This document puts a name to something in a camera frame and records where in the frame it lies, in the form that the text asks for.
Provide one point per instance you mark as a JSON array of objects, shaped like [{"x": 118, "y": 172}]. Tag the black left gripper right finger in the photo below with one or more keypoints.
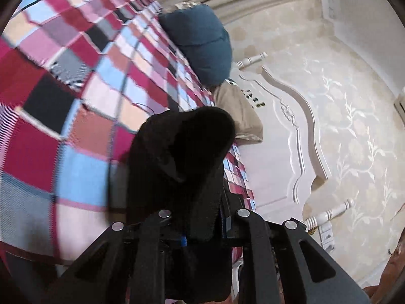
[{"x": 281, "y": 263}]

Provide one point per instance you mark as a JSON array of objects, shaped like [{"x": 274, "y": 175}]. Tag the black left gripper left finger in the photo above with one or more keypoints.
[{"x": 128, "y": 264}]

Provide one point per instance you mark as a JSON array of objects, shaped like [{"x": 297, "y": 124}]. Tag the black pants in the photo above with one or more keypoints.
[{"x": 175, "y": 163}]

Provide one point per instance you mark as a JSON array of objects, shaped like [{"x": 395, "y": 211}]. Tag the red sleeved right forearm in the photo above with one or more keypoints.
[{"x": 390, "y": 273}]

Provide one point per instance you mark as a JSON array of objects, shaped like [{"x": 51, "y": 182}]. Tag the white carved headboard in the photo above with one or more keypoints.
[{"x": 282, "y": 168}]

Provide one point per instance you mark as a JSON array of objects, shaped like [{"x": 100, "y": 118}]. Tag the beige pillow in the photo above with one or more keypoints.
[{"x": 248, "y": 126}]

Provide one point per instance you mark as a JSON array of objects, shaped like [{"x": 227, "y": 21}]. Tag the plaid checkered bed blanket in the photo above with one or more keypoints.
[{"x": 78, "y": 79}]

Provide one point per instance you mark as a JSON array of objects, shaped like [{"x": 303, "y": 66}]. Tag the dark teal pillow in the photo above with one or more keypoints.
[{"x": 202, "y": 39}]

